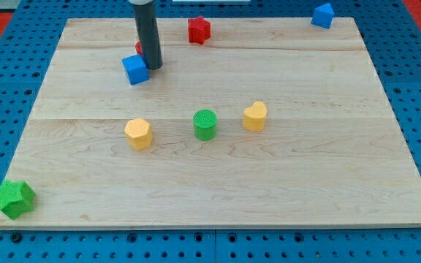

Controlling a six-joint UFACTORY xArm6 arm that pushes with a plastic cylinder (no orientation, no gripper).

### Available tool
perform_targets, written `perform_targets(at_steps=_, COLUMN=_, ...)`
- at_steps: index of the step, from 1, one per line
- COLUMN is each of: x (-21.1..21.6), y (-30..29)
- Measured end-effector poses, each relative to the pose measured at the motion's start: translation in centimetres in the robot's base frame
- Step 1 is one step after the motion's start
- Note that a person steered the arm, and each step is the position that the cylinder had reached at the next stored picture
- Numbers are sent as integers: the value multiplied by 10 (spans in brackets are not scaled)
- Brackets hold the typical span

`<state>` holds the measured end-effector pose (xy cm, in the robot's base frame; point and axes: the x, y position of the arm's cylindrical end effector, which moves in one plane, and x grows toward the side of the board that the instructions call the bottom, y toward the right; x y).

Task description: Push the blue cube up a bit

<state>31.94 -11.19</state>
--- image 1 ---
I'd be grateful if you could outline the blue cube block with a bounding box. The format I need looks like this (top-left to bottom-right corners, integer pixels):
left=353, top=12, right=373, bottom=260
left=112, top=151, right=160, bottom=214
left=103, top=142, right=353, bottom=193
left=121, top=55, right=149, bottom=85

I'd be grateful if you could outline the green cylinder block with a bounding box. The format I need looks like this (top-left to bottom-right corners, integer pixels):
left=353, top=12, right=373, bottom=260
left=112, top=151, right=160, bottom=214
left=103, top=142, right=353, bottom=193
left=193, top=109, right=217, bottom=141

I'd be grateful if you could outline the yellow heart block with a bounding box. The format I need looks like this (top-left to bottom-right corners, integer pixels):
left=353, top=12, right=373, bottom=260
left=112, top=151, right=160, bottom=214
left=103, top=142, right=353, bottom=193
left=243, top=101, right=268, bottom=132

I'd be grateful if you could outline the light wooden board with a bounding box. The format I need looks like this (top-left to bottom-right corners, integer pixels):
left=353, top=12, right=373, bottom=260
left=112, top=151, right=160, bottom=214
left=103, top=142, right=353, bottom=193
left=0, top=18, right=421, bottom=230

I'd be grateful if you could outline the yellow hexagon block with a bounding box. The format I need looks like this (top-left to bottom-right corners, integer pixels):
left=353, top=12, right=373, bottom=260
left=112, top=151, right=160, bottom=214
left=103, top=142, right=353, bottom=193
left=124, top=118, right=153, bottom=150

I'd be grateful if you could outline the red star block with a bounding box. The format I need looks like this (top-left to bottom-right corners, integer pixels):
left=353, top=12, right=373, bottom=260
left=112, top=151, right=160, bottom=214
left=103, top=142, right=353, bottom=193
left=188, top=16, right=211, bottom=45

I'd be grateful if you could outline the small red block behind rod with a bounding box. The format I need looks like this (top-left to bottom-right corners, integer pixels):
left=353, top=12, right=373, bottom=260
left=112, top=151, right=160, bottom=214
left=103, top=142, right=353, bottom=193
left=135, top=42, right=143, bottom=56

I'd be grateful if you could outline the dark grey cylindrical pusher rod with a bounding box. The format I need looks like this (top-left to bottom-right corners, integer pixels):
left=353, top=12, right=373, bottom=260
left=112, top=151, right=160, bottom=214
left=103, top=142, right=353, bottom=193
left=129, top=0, right=162, bottom=70

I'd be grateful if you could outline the blue pentagon block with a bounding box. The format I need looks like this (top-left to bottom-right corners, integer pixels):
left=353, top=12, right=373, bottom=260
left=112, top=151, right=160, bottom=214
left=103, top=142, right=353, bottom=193
left=311, top=3, right=335, bottom=28

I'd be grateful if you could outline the green star block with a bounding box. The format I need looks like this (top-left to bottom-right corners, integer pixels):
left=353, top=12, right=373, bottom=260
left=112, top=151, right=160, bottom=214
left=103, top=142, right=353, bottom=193
left=0, top=179, right=35, bottom=220

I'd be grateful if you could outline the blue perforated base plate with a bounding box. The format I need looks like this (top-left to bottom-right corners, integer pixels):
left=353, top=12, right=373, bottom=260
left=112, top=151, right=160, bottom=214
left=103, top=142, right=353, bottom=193
left=0, top=0, right=421, bottom=262

